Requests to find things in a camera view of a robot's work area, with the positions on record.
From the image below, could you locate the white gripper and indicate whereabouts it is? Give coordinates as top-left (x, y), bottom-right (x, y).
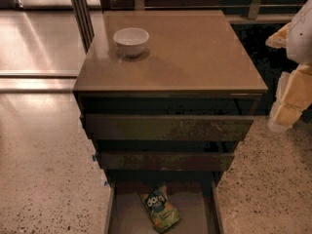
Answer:
top-left (265, 0), bottom-right (312, 133)

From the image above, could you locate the green rice chip bag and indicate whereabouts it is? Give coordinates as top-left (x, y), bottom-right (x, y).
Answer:
top-left (139, 184), bottom-right (181, 234)

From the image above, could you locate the brown drawer cabinet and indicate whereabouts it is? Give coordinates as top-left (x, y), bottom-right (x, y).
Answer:
top-left (72, 9), bottom-right (269, 234)

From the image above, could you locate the open bottom drawer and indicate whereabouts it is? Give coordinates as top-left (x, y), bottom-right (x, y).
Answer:
top-left (105, 182), bottom-right (224, 234)

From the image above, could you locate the top drawer front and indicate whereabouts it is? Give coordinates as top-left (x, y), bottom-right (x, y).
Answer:
top-left (84, 114), bottom-right (254, 141)

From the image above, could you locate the middle drawer front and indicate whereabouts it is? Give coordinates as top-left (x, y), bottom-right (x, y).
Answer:
top-left (97, 151), bottom-right (234, 172)

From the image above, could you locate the white ceramic bowl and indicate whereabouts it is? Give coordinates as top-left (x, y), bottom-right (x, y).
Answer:
top-left (113, 27), bottom-right (149, 58)

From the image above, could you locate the blue tape piece upper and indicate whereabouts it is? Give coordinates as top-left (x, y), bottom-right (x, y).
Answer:
top-left (92, 155), bottom-right (98, 162)

